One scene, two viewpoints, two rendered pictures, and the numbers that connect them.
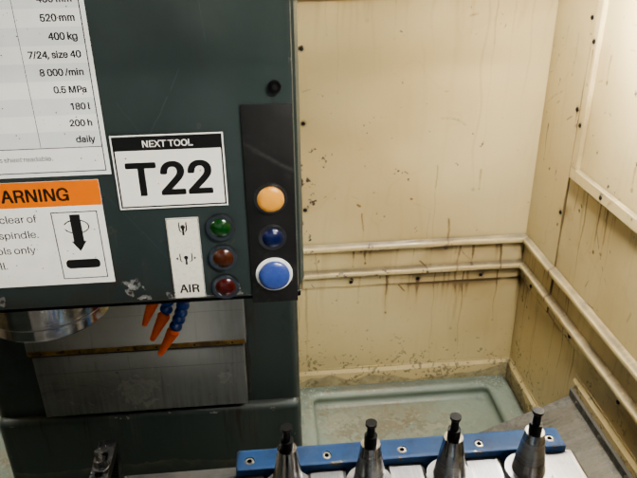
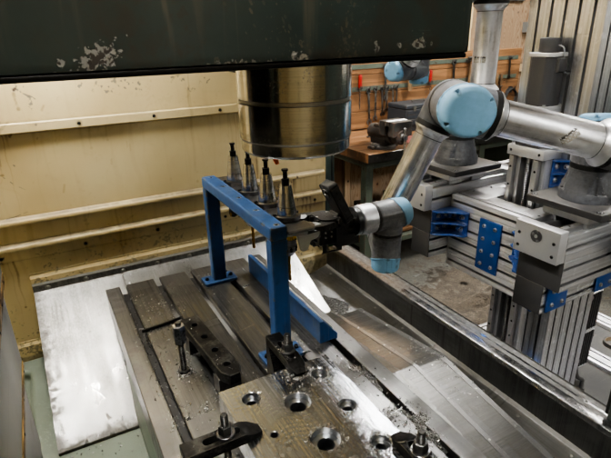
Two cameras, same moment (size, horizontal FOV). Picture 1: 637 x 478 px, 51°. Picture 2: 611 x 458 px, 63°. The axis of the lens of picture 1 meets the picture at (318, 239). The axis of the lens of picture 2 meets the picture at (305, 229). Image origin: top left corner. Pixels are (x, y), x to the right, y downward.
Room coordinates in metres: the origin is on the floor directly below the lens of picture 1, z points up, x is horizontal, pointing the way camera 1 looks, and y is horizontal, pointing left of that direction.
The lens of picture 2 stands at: (1.02, 1.02, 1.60)
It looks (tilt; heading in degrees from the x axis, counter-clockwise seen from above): 22 degrees down; 247
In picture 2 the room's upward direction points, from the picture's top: 1 degrees counter-clockwise
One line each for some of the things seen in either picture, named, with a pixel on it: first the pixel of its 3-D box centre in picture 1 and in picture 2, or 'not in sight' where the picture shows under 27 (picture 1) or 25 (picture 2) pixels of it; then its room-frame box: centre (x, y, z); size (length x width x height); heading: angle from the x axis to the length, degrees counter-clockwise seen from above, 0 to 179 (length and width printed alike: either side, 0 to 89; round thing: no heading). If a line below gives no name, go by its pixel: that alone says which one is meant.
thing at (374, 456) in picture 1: (370, 462); (266, 187); (0.66, -0.06, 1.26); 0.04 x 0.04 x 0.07
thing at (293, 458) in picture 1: (287, 467); (285, 199); (0.65, 0.04, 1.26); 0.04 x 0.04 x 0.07
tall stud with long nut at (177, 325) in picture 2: not in sight; (181, 347); (0.92, 0.07, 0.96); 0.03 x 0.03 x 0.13
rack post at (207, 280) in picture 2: not in sight; (215, 235); (0.73, -0.33, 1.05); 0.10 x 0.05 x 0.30; 5
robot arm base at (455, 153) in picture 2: not in sight; (456, 146); (-0.16, -0.36, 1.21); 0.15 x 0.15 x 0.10
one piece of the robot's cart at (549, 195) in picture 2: not in sight; (589, 205); (-0.22, 0.13, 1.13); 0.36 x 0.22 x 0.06; 6
